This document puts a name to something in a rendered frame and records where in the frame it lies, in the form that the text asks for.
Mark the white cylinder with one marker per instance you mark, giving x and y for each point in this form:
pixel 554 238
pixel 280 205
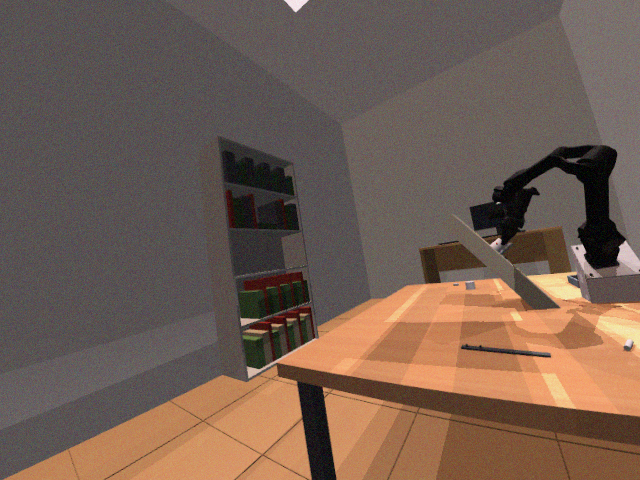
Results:
pixel 496 245

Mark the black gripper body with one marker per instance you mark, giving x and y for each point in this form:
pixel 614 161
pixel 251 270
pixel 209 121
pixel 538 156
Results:
pixel 516 215

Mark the beige service panel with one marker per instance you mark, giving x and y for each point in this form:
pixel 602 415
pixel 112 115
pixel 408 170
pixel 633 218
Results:
pixel 506 271

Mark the dark grey thin bar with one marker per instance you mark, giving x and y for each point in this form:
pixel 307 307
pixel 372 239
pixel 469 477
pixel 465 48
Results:
pixel 508 351

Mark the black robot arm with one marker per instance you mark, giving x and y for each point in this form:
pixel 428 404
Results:
pixel 598 233

